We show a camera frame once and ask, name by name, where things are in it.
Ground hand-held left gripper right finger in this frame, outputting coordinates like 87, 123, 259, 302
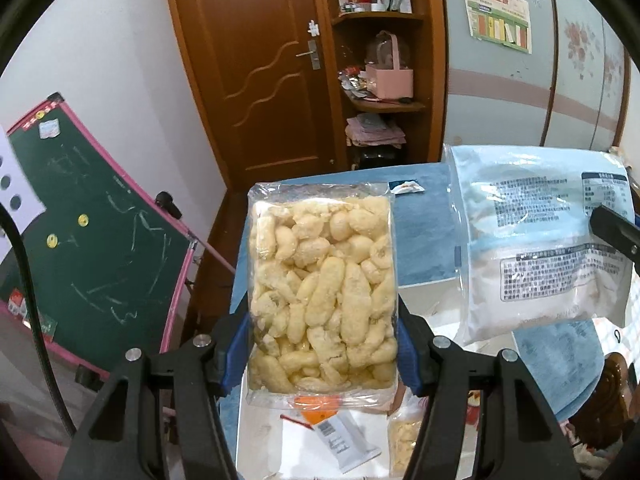
395, 295, 581, 480

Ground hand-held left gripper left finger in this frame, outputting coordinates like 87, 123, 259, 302
57, 310, 253, 480

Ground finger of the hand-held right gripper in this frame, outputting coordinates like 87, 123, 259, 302
589, 205, 640, 266

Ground clear puffed snack packet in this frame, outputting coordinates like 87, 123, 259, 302
387, 402, 426, 478
247, 182, 401, 408

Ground white plastic tray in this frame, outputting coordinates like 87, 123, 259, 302
234, 370, 436, 480

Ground orange snack packet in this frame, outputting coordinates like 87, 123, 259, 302
294, 394, 346, 423

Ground light blue snack packet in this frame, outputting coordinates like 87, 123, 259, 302
442, 144, 637, 347

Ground red white snack packet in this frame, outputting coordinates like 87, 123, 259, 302
280, 412, 383, 476

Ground blue fleece table cloth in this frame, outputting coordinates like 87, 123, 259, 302
220, 162, 606, 421

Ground light blue flowered wardrobe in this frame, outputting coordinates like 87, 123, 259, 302
442, 0, 640, 161

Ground black easel knob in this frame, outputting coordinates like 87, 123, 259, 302
155, 191, 182, 218

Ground black bag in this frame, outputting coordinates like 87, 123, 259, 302
350, 145, 403, 170

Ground folded pink clothes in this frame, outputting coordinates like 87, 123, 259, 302
345, 112, 407, 148

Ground pink cloth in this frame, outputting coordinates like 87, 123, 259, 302
0, 400, 76, 480

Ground wooden corner shelf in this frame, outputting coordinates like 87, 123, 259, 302
320, 0, 448, 171

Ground pink basket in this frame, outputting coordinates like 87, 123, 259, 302
364, 30, 416, 101

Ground white dotted paper sheet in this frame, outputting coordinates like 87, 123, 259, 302
0, 127, 46, 261

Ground pile of foil wrappers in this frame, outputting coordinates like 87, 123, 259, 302
339, 66, 373, 100

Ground brown wooden door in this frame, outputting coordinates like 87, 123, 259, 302
162, 0, 346, 188

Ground green chalkboard pink frame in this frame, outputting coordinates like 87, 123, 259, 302
0, 92, 236, 381

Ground black cable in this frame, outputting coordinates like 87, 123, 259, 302
0, 205, 76, 441

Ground wall poster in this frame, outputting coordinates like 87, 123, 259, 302
460, 0, 533, 55

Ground metal door handle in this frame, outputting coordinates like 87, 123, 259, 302
295, 40, 321, 71

